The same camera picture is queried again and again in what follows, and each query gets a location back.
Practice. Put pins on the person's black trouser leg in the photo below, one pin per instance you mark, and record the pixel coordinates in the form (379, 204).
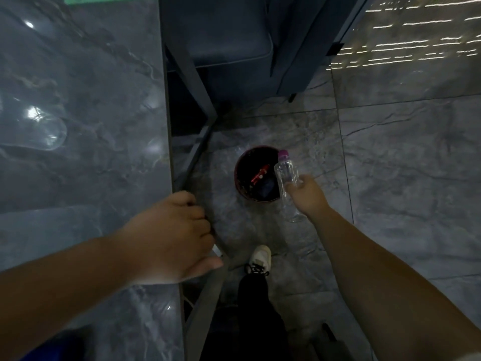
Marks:
(248, 319)

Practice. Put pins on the person's right hand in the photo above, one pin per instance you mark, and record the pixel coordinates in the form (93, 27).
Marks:
(308, 195)

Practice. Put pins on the person's right fingers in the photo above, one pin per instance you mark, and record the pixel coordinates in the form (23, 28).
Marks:
(295, 187)

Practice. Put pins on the dark round trash bin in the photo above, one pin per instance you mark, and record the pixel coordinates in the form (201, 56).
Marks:
(257, 176)

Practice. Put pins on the person's left forearm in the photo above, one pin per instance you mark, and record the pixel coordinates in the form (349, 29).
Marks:
(60, 296)

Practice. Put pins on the person's right forearm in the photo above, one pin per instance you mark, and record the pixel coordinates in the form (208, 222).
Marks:
(394, 289)

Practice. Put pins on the blue object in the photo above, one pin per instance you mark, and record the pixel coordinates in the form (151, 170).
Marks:
(52, 347)

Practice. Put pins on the grey metal table frame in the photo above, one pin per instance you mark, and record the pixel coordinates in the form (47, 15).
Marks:
(199, 154)

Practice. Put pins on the red wrapper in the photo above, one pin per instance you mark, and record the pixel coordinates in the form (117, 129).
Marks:
(260, 174)

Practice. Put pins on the person's left thumb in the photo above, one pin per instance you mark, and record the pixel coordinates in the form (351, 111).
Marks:
(201, 267)

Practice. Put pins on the clear plastic bottle purple cap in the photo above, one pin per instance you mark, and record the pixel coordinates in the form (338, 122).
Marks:
(288, 184)

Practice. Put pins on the dark blue upholstered chair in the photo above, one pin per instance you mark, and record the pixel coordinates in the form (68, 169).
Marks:
(255, 45)

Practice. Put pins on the person's left hand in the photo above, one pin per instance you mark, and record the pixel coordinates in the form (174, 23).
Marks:
(169, 240)

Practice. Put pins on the white sneaker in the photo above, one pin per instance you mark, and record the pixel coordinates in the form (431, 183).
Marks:
(259, 259)

